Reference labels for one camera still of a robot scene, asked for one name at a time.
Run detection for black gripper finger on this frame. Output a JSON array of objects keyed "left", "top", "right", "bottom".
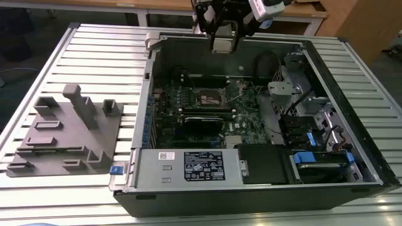
[
  {"left": 233, "top": 14, "right": 255, "bottom": 51},
  {"left": 193, "top": 4, "right": 225, "bottom": 51}
]

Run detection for silver CPU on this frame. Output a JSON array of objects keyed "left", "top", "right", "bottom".
[{"left": 212, "top": 20, "right": 239, "bottom": 54}]

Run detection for metal drive cage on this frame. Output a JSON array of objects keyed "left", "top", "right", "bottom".
[{"left": 268, "top": 53, "right": 334, "bottom": 118}]

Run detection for green motherboard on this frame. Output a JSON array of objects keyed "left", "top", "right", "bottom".
[{"left": 149, "top": 77, "right": 279, "bottom": 150}]

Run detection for black graphics card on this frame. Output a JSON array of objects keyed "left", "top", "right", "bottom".
[{"left": 183, "top": 116, "right": 225, "bottom": 137}]

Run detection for brown wooden cabinet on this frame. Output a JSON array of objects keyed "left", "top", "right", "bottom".
[{"left": 323, "top": 0, "right": 402, "bottom": 65}]

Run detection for black plastic bay housing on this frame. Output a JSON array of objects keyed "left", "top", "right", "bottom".
[{"left": 277, "top": 115, "right": 317, "bottom": 145}]

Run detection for silver finned heatsink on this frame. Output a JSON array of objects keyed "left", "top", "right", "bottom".
[{"left": 224, "top": 135, "right": 244, "bottom": 145}]

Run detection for wheeled chair base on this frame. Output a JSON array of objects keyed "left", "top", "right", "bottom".
[{"left": 380, "top": 32, "right": 402, "bottom": 57}]

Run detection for black plastic shroud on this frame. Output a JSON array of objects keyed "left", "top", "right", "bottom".
[{"left": 236, "top": 144, "right": 295, "bottom": 186}]

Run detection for blue disk carrier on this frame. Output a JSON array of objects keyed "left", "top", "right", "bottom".
[{"left": 291, "top": 150, "right": 355, "bottom": 170}]

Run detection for silver power supply unit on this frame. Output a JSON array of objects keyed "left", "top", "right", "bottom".
[{"left": 133, "top": 148, "right": 244, "bottom": 189}]

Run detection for grey parts rack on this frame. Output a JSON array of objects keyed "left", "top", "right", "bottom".
[{"left": 5, "top": 84, "right": 125, "bottom": 178}]

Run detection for black office chair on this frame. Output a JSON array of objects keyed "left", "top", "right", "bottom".
[{"left": 0, "top": 7, "right": 34, "bottom": 62}]

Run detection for black PC case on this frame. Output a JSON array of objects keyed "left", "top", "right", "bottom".
[{"left": 108, "top": 32, "right": 402, "bottom": 218}]

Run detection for black sleeved cable loop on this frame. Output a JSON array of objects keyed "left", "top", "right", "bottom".
[{"left": 253, "top": 51, "right": 280, "bottom": 79}]

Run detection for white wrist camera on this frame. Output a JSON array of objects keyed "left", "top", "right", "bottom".
[{"left": 247, "top": 0, "right": 285, "bottom": 22}]

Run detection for grey plastic case handle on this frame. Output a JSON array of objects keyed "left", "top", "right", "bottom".
[{"left": 144, "top": 32, "right": 161, "bottom": 51}]

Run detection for wooden desk white frame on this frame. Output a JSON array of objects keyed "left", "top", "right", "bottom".
[
  {"left": 147, "top": 0, "right": 330, "bottom": 36},
  {"left": 0, "top": 0, "right": 193, "bottom": 27}
]

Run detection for silver metal bracket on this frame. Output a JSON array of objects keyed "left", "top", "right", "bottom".
[{"left": 267, "top": 81, "right": 303, "bottom": 104}]

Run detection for black flat cable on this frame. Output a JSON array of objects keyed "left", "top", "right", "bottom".
[{"left": 284, "top": 89, "right": 311, "bottom": 116}]

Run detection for coloured wire bundle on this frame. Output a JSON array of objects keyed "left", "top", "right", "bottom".
[{"left": 331, "top": 138, "right": 351, "bottom": 153}]

